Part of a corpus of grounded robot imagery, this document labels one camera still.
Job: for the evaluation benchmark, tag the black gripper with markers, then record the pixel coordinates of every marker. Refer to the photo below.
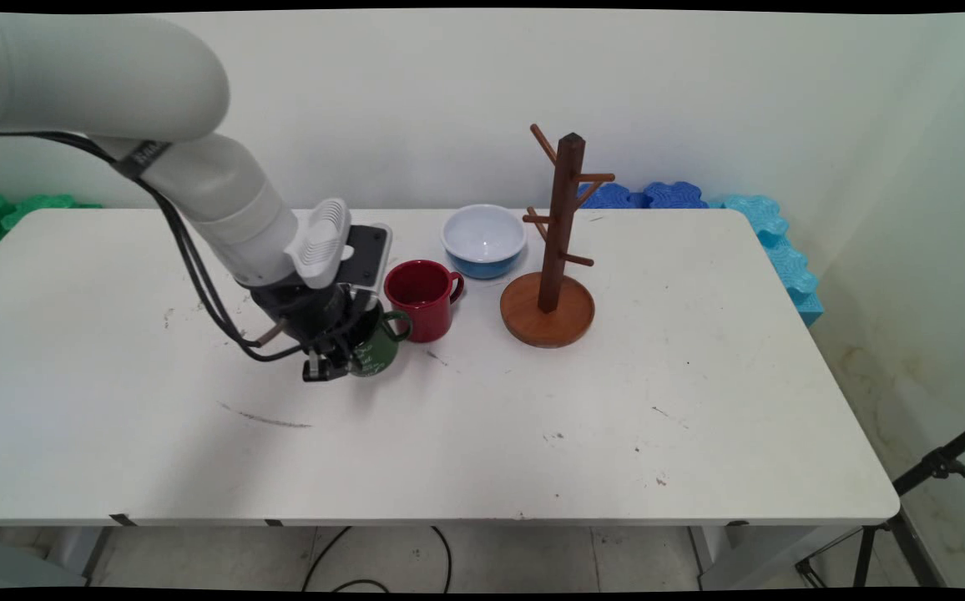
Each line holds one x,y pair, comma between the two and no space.
307,313

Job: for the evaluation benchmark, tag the green enamel mug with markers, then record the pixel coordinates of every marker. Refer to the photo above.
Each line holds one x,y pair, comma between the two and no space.
382,351

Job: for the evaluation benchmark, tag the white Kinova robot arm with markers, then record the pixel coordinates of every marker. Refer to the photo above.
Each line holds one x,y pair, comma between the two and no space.
115,75

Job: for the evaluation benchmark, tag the red enamel mug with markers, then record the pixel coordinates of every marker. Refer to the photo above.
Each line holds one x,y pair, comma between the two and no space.
420,305

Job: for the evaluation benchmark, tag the blue and white bowl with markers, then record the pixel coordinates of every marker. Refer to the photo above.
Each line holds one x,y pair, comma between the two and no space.
482,238

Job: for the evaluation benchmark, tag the wooden mug tree stand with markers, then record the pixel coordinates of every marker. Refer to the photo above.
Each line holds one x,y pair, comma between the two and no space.
568,192

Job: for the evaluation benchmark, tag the grey table leg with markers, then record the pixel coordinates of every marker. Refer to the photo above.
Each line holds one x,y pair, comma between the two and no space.
97,551
716,555

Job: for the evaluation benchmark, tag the dark blue foam mat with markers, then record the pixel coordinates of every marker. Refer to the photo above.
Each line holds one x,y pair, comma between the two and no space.
658,196

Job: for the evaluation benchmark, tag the green foam mat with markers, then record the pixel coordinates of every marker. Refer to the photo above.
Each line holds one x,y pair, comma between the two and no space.
7,213

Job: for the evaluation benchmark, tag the grey box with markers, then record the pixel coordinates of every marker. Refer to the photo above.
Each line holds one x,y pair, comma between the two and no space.
15,563

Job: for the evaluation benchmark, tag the light blue foam mat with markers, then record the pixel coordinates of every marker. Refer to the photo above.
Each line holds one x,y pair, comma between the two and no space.
787,259

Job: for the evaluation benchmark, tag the black tripod stand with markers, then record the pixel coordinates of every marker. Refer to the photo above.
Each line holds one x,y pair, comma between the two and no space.
933,467

